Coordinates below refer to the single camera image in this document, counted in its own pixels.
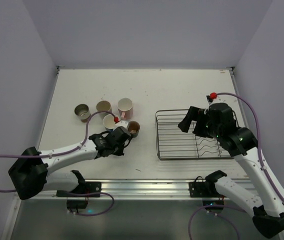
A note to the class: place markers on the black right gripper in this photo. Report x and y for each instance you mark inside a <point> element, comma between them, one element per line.
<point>198,120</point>

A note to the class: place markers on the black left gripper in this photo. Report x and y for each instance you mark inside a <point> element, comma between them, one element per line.
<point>122,135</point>

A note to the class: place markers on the dark cup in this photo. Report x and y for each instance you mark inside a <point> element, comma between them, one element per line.
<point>134,128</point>

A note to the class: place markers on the blue hexagonal mug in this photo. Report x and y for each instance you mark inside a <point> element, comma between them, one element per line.
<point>108,122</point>

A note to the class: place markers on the pink hexagonal mug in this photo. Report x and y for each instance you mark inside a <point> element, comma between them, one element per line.
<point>125,108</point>

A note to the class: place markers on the beige tall cup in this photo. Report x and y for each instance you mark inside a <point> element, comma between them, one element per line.
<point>104,107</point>

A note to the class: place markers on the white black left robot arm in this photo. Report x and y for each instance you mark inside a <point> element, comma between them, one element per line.
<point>35,172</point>

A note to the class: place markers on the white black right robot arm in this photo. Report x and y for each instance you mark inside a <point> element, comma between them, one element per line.
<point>266,208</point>

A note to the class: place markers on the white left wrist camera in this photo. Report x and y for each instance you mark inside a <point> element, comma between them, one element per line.
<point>120,123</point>

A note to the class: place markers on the grey wire dish rack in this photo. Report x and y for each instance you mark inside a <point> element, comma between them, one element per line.
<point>173,144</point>

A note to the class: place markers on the aluminium front rail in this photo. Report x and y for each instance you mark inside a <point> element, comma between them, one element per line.
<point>148,189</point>

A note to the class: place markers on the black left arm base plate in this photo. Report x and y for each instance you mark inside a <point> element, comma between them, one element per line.
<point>87,189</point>

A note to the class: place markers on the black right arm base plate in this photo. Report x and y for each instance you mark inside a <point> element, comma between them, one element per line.
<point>203,188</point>

